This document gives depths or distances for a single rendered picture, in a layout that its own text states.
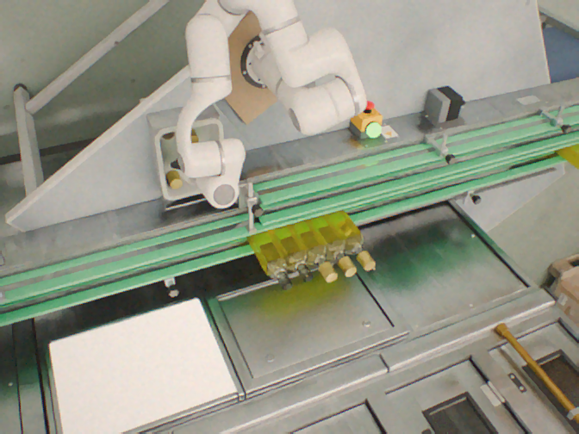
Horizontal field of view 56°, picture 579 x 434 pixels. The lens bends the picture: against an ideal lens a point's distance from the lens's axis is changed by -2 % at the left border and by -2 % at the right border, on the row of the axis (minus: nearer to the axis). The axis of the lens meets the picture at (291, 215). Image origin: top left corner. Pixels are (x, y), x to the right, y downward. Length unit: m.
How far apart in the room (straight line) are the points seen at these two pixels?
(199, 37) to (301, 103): 0.25
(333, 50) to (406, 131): 0.60
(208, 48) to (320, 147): 0.58
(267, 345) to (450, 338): 0.49
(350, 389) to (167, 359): 0.46
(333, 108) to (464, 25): 0.70
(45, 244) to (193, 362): 0.49
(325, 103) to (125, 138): 0.54
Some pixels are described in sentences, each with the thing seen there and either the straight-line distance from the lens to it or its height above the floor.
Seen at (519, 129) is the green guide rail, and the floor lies 0.93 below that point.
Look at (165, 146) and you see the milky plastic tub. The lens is 1.50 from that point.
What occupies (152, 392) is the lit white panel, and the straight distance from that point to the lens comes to 1.43.
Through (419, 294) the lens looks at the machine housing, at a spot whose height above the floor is 1.20.
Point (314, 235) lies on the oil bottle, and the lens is 1.53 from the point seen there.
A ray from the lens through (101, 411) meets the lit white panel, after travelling 1.43.
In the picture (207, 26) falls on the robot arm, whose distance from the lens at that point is 1.18.
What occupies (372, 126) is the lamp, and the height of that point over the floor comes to 0.84.
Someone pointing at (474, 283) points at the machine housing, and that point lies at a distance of 1.77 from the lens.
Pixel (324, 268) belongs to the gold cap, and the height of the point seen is 1.13.
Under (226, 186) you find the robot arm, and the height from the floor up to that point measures 1.08.
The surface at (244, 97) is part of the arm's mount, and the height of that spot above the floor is 0.77.
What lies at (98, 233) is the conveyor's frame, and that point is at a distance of 1.54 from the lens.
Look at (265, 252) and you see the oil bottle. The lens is 1.48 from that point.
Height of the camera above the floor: 1.99
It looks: 42 degrees down
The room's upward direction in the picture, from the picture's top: 147 degrees clockwise
